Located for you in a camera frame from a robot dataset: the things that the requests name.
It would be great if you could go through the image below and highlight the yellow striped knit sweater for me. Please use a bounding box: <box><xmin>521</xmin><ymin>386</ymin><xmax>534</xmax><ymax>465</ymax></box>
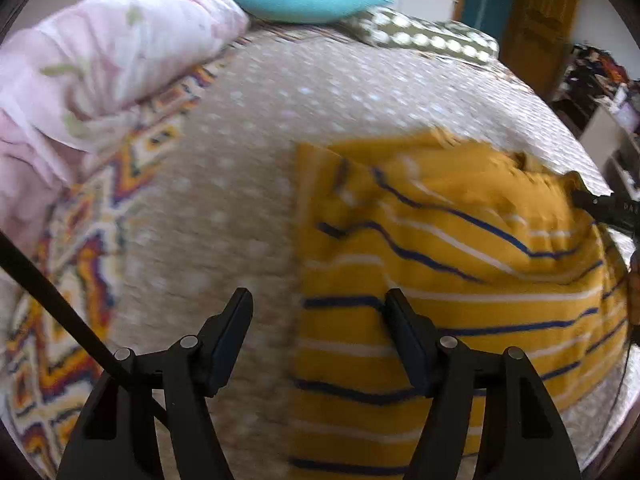
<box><xmin>290</xmin><ymin>128</ymin><xmax>629</xmax><ymax>479</ymax></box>

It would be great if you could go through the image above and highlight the white shelf unit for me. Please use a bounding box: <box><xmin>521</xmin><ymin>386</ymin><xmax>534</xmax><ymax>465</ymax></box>
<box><xmin>550</xmin><ymin>44</ymin><xmax>639</xmax><ymax>200</ymax></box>

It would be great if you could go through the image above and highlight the brown wooden door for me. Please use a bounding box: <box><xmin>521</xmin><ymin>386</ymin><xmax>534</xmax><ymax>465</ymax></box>
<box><xmin>451</xmin><ymin>0</ymin><xmax>584</xmax><ymax>97</ymax></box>

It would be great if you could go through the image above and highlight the beige dotted quilted bedspread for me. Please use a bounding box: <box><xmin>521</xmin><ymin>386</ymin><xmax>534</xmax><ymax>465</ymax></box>
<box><xmin>98</xmin><ymin>24</ymin><xmax>632</xmax><ymax>480</ymax></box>

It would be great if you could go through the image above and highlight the olive white-dotted pillow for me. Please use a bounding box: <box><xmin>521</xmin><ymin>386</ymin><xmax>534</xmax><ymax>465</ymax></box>
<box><xmin>338</xmin><ymin>6</ymin><xmax>499</xmax><ymax>66</ymax></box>

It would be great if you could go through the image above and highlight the pink floral duvet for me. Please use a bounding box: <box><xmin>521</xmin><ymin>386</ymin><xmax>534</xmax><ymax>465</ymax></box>
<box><xmin>0</xmin><ymin>0</ymin><xmax>251</xmax><ymax>256</ymax></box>

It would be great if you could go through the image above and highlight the black cable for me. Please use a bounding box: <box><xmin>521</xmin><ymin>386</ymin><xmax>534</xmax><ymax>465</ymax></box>
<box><xmin>0</xmin><ymin>231</ymin><xmax>172</xmax><ymax>428</ymax></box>

